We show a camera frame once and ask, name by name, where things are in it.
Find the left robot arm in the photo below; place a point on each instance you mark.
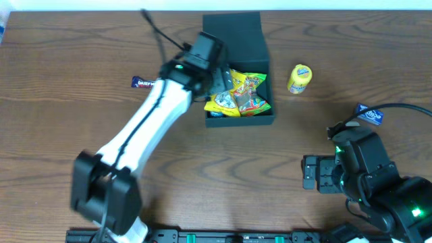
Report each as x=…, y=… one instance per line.
x=105, y=186

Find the Dairy Milk chocolate bar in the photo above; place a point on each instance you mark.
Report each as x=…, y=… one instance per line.
x=138, y=82

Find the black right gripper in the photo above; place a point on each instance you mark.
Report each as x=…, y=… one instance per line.
x=324, y=173

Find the yellow candy bottle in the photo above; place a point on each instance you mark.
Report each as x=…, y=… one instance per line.
x=299, y=79

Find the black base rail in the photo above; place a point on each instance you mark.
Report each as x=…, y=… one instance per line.
x=175, y=236

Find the yellow snack bag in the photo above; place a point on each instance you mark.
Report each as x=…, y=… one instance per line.
x=225, y=102

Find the dark green open box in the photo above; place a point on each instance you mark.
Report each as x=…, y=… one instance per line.
x=248, y=52

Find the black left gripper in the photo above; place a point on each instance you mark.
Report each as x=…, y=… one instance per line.
x=219, y=79

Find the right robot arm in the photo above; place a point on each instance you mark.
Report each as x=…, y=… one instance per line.
x=399, y=207

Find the blue Oreo cookie pack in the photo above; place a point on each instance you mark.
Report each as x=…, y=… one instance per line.
x=216, y=114

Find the green Haribo gummy bag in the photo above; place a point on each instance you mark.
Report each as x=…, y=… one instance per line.
x=245, y=93

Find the blue Eclipse mint box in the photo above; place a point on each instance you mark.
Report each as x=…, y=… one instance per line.
x=374, y=117

